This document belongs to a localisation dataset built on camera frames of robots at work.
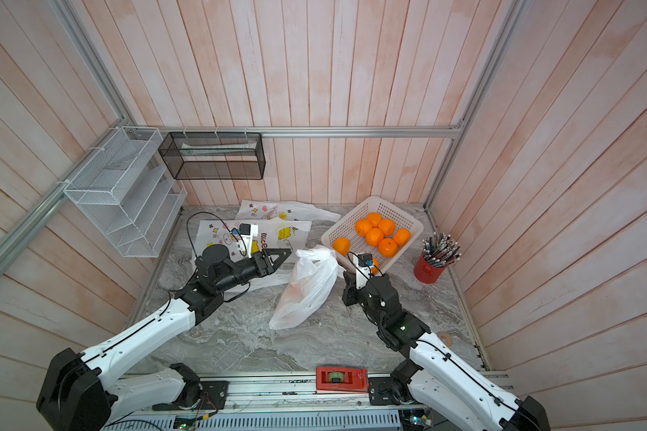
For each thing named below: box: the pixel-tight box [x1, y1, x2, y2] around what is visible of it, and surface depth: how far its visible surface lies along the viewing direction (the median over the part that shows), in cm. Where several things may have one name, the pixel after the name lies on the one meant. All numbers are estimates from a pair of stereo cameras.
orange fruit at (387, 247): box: [377, 237, 399, 258], surface depth 103 cm
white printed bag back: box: [235, 199, 342, 222], surface depth 117 cm
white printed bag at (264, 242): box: [193, 219, 312, 291], surface depth 71 cm
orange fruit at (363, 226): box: [354, 218, 373, 238], surface depth 107 cm
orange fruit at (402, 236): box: [393, 228, 412, 247], surface depth 103 cm
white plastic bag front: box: [268, 246, 346, 331], surface depth 75 cm
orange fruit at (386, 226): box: [377, 218, 397, 238], surface depth 109 cm
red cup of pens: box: [413, 231, 462, 285], surface depth 89 cm
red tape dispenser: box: [315, 366, 370, 394], surface depth 73 cm
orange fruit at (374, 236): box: [365, 227, 384, 247], surface depth 105 cm
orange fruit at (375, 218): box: [366, 211, 383, 228], surface depth 113 cm
